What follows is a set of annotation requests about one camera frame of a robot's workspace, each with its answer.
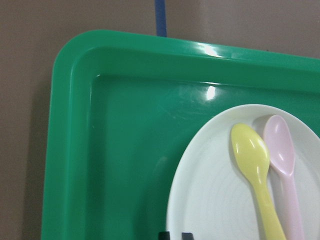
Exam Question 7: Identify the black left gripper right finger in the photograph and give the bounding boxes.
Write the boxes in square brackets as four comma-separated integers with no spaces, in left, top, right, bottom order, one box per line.
[181,232,194,240]

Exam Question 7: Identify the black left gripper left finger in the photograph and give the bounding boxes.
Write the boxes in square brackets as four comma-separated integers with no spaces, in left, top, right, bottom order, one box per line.
[158,231,170,240]

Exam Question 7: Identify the white round plate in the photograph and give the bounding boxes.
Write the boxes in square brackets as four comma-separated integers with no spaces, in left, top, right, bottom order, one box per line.
[166,104,320,240]

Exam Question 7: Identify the yellow plastic spoon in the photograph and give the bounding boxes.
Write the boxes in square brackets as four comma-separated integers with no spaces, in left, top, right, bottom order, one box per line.
[230,123,286,240]

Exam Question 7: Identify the pink plastic spoon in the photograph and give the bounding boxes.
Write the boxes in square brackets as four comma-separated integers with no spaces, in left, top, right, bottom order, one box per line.
[263,115,305,240]

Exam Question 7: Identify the green plastic tray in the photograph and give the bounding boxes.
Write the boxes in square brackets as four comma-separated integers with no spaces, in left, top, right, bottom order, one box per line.
[41,30,320,240]

